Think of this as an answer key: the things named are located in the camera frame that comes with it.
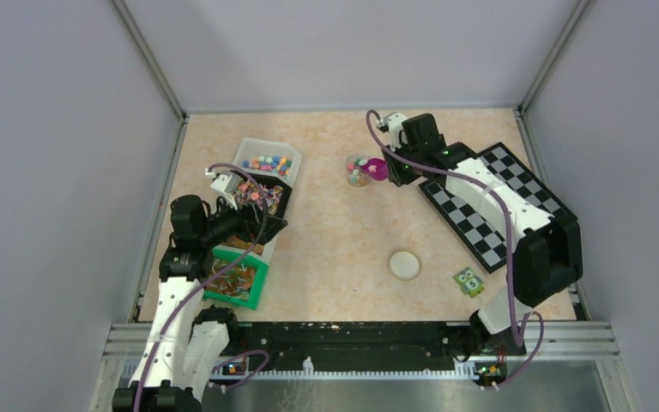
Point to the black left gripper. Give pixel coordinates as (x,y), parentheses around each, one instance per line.
(250,221)

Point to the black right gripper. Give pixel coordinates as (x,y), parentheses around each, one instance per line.
(396,175)

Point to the magenta plastic scoop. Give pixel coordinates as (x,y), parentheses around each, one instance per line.
(376,168)

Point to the clear glass jar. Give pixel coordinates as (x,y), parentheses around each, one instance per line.
(356,175)

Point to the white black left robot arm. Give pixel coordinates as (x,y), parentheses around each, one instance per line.
(182,347)

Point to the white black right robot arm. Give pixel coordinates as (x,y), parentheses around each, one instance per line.
(543,251)

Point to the black bin mixed candies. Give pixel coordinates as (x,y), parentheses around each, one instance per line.
(269,189)

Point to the green bin stick candies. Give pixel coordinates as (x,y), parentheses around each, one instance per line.
(241,286)

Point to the white bin round candies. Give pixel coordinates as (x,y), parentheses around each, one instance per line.
(275,159)

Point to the white bin orange gummies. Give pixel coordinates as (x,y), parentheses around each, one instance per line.
(263,250)

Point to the white round jar lid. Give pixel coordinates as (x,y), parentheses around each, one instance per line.
(404,265)

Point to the black white chessboard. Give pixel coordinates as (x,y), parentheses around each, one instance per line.
(486,239)

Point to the green owl number card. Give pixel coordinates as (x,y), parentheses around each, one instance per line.
(469,283)

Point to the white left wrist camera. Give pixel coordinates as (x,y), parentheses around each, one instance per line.
(225,185)

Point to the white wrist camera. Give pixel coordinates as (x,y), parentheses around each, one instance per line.
(225,185)
(393,125)

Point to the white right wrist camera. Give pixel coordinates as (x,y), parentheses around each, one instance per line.
(393,125)

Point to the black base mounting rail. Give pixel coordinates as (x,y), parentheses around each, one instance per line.
(367,347)

